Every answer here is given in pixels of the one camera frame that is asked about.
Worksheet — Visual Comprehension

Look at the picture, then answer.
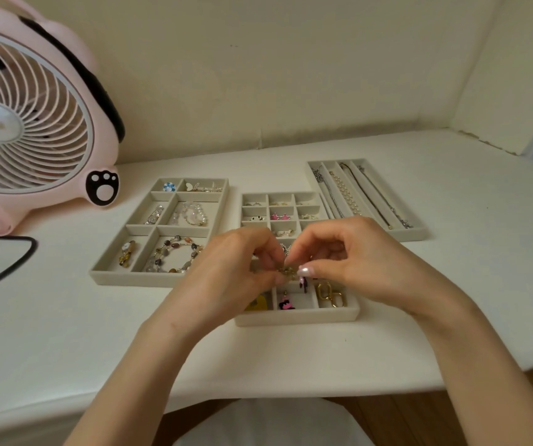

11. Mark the person's left hand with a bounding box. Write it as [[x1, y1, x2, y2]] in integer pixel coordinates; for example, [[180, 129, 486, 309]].
[[147, 227, 287, 341]]

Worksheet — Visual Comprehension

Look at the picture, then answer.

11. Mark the person's right hand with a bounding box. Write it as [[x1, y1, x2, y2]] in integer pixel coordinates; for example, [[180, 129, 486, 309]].
[[284, 216, 479, 329]]

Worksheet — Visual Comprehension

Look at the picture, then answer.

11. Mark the grey necklace tray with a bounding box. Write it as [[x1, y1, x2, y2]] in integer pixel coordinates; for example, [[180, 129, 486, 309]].
[[307, 158, 430, 242]]

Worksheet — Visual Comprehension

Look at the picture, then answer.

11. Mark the brown stone bead bracelet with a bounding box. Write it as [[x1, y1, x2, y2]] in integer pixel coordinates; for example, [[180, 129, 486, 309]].
[[145, 235, 205, 274]]

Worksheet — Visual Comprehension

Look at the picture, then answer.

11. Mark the silver necklace pink charm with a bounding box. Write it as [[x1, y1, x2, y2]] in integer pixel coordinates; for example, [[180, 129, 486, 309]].
[[357, 165, 414, 230]]

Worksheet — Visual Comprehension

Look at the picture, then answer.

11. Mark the brown cord necklace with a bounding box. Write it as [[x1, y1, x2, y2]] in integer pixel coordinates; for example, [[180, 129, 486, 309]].
[[339, 162, 394, 230]]

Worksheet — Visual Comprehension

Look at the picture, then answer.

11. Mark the white pearl bead bracelet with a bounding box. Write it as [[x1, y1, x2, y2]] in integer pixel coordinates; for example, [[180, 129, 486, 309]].
[[168, 201, 208, 228]]

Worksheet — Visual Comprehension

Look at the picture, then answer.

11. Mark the grey earring grid tray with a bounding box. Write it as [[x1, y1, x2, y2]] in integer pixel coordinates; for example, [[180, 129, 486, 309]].
[[234, 191, 362, 328]]

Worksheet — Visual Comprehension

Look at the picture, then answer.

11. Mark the small pearl bead necklace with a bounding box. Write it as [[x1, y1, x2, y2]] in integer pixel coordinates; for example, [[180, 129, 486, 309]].
[[329, 170, 363, 218]]

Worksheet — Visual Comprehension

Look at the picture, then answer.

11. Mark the silver chain necklace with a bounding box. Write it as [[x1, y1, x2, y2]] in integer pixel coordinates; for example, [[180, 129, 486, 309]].
[[312, 167, 344, 219]]

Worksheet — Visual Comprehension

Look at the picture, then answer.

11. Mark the gold round-faced ring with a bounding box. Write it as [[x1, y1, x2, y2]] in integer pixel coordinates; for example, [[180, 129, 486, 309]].
[[117, 240, 137, 268]]

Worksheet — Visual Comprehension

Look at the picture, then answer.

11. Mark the grey bracelet tray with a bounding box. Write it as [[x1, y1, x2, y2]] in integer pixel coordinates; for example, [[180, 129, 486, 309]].
[[89, 177, 230, 289]]

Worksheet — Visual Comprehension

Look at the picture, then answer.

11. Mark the person's right forearm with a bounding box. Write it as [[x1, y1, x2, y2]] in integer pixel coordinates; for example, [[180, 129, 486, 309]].
[[414, 297, 533, 446]]

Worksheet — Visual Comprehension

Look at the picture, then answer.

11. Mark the person's left forearm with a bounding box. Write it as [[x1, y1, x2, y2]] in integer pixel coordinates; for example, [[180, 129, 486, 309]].
[[64, 321, 204, 446]]

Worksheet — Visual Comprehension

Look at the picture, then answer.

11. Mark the white table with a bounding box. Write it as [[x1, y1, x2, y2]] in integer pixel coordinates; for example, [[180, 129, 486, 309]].
[[0, 128, 533, 446]]

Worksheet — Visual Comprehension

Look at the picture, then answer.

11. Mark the pink animal-shaped desk fan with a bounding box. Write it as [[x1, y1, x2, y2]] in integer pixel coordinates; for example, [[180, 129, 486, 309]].
[[0, 0, 126, 237]]

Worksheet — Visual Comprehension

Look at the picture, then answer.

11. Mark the black power cable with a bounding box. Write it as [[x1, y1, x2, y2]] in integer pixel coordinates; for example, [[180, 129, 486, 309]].
[[0, 234, 39, 298]]

